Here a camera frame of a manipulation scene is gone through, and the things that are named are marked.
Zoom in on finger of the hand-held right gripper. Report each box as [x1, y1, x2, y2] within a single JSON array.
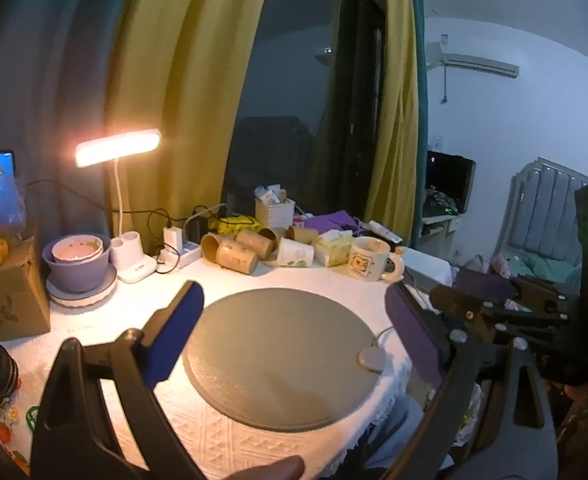
[[510, 272, 577, 313], [430, 284, 582, 356]]

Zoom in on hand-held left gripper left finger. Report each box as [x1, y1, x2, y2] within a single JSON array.
[[30, 280, 210, 480]]

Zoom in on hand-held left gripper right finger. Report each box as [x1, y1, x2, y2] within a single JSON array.
[[381, 282, 560, 480]]

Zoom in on brown paper cup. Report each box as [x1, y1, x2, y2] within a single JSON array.
[[258, 226, 288, 245], [216, 239, 260, 276], [200, 232, 236, 263], [235, 229, 278, 259], [286, 225, 321, 246]]

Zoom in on white paper cup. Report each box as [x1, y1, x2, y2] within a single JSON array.
[[276, 237, 316, 267]]

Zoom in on bed with green bedding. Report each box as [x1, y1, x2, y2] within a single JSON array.
[[466, 247, 582, 291]]

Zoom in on dark purple cloth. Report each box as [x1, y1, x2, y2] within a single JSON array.
[[455, 266, 519, 303]]

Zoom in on white power strip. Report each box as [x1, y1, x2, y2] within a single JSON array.
[[154, 241, 204, 270]]

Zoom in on grey padded headboard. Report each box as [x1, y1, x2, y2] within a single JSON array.
[[494, 156, 588, 266]]

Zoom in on white computer desk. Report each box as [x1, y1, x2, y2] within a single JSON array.
[[420, 210, 463, 252]]

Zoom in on white mug with bear print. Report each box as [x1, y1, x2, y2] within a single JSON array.
[[348, 236, 406, 282]]

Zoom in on white round plate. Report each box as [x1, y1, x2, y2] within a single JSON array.
[[45, 262, 119, 308]]

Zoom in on round grey mat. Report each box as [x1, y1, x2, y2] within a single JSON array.
[[181, 287, 387, 432]]

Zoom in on white textured tablecloth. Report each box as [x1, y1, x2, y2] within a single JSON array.
[[0, 240, 455, 480]]

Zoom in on white tube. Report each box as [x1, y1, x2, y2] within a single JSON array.
[[368, 220, 404, 243]]

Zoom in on black power adapter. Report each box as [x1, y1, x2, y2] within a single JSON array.
[[188, 215, 211, 247]]

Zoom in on purple bowl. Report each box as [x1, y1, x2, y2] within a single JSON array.
[[42, 233, 112, 293]]

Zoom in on yellow tissue pack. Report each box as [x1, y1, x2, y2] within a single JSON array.
[[313, 229, 356, 267]]

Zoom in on black computer monitor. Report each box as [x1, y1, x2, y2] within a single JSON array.
[[425, 149, 477, 215]]

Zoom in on pink inner bowl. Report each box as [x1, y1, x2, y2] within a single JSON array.
[[51, 236, 105, 264]]

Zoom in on yellow and black object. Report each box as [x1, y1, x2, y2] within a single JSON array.
[[208, 214, 264, 236]]

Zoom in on white woven basket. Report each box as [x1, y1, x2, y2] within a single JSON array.
[[254, 185, 296, 229]]

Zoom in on brown cardboard box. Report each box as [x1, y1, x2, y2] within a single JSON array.
[[0, 237, 51, 345]]

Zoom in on white desk lamp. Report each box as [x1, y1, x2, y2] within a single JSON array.
[[75, 128, 163, 283]]

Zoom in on yellow curtain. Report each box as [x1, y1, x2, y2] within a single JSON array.
[[363, 0, 421, 247], [104, 0, 277, 256]]

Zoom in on teal curtain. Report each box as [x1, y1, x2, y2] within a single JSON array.
[[0, 0, 135, 241], [406, 0, 431, 248]]

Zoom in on white air conditioner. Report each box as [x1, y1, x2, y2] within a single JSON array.
[[425, 41, 521, 79]]

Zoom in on grey mat controller with cable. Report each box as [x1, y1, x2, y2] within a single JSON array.
[[356, 326, 397, 374]]

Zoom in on black cable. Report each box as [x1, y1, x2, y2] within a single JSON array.
[[24, 178, 175, 276]]

